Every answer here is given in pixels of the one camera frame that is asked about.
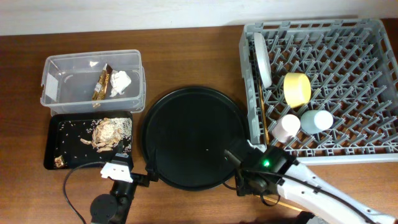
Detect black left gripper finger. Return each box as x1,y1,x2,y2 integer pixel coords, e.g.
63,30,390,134
145,149,159,184
113,141,127,165

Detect food scraps pile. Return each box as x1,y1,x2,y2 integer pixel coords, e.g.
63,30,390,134
52,118,132,169

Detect pink cup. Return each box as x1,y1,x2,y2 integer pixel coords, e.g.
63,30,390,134
271,114,301,143

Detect gold snack wrapper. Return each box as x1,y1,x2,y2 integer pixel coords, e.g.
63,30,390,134
92,63,113,101

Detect white tissue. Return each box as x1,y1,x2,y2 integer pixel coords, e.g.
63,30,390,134
110,70,131,97

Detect light blue cup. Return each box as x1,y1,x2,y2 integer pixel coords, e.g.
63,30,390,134
300,110,333,134

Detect yellow bowl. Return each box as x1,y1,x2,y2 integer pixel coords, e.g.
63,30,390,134
283,73,312,108

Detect grey ceramic plate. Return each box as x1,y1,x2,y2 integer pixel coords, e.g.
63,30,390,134
253,33,272,88

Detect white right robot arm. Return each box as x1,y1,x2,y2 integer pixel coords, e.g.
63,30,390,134
225,141,397,223

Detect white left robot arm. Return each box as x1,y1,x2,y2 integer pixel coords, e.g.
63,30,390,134
90,151,159,223

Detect black rectangular waste tray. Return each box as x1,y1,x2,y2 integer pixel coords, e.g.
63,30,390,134
44,111,133,170

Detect clear plastic waste bin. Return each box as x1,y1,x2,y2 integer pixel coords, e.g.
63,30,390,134
40,49,146,114

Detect grey plastic dishwasher rack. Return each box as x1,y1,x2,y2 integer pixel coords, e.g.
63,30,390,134
239,19,397,165

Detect round black serving tray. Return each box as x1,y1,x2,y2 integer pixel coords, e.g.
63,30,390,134
140,86,249,191

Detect black object at bottom edge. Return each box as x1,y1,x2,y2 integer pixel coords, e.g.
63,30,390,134
294,211,329,224

